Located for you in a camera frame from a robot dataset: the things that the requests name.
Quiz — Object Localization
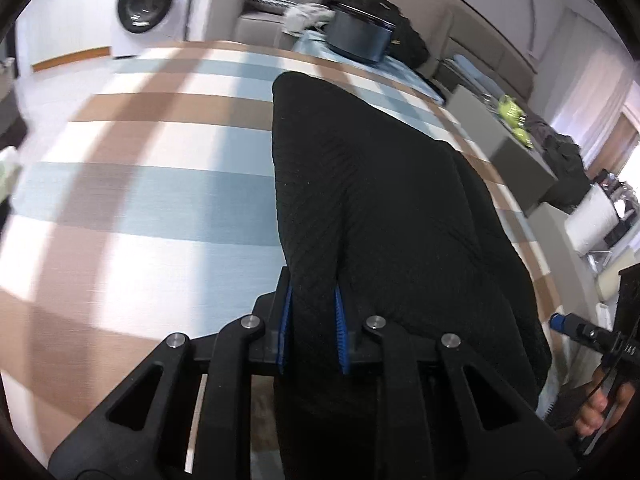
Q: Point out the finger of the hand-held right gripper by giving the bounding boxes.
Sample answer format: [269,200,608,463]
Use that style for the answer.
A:
[550,312,626,357]

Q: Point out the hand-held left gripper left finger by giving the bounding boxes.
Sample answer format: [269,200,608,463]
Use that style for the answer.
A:
[47,266,293,480]

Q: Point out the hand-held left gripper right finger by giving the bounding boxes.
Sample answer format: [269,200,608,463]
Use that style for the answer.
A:
[334,285,581,480]

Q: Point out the black T-shirt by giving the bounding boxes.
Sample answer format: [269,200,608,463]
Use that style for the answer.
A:
[271,71,553,480]

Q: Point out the dark clothes pile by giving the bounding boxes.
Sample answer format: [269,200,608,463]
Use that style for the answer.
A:
[525,115,596,206]

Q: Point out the light grey clothes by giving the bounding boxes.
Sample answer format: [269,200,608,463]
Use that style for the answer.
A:
[285,2,335,33]

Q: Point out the person's right hand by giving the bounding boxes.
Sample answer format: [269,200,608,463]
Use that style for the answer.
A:
[574,360,638,438]

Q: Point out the paper towel roll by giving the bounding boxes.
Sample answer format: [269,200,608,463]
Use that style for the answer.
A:
[565,185,621,256]

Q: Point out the grey coffee table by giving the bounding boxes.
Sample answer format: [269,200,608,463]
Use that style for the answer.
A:
[445,85,558,206]

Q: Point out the checked tablecloth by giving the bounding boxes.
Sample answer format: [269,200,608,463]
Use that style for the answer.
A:
[0,40,563,480]

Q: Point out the green teapot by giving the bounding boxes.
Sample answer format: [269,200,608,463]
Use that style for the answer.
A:
[495,95,526,120]

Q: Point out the white curtain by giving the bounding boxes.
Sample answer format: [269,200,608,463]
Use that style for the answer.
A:
[545,5,636,171]

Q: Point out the teal striped cloth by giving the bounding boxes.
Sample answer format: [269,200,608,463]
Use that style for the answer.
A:
[291,29,446,106]

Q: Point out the grey padded headboard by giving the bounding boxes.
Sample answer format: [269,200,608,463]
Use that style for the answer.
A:
[430,5,536,106]

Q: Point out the blue bolster pillow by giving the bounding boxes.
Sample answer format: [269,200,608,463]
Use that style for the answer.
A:
[445,55,481,81]

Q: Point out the dark rice cooker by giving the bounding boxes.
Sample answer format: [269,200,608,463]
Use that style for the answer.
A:
[325,2,396,65]

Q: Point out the grey sofa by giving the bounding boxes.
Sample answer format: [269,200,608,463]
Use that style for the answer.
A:
[207,0,341,51]

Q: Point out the black bag on sofa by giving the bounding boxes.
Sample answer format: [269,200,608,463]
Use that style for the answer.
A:
[320,0,431,68]

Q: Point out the white green plastic bag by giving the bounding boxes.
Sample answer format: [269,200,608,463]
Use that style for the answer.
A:
[0,145,21,211]

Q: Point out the white washing machine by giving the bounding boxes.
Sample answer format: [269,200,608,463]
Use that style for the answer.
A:
[110,0,201,58]

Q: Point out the white kitchen counter cabinet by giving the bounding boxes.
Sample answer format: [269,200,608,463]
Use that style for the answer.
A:
[15,0,121,73]

